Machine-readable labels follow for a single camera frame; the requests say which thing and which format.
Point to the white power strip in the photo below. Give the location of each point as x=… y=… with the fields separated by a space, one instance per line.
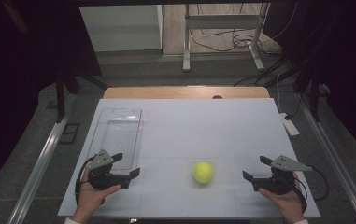
x=290 y=125

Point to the dark curtain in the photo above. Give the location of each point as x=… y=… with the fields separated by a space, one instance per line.
x=344 y=62
x=26 y=62

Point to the black metal stand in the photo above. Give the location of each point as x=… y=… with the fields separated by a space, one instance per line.
x=315 y=99
x=60 y=93

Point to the aluminium rail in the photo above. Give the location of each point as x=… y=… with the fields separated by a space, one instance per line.
x=334 y=158
x=46 y=149

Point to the white foam board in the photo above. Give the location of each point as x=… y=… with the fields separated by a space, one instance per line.
x=191 y=137

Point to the grey metal desk frame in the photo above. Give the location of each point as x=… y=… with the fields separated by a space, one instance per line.
x=222 y=21

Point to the white cabinet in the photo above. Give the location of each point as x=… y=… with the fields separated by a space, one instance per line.
x=122 y=28

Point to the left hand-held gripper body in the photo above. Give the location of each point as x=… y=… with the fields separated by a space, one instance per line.
x=104 y=179

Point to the person's left hand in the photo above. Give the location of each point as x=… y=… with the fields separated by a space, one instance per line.
x=90 y=196

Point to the black square floor frame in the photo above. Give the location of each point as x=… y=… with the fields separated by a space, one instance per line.
x=69 y=133

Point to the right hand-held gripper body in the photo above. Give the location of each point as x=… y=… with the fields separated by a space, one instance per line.
x=278 y=182

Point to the yellow tennis ball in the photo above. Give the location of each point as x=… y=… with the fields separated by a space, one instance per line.
x=203 y=172

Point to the person's right hand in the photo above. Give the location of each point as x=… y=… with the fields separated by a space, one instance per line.
x=286 y=203

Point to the clear plastic tray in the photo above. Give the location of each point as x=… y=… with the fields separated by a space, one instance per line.
x=119 y=133

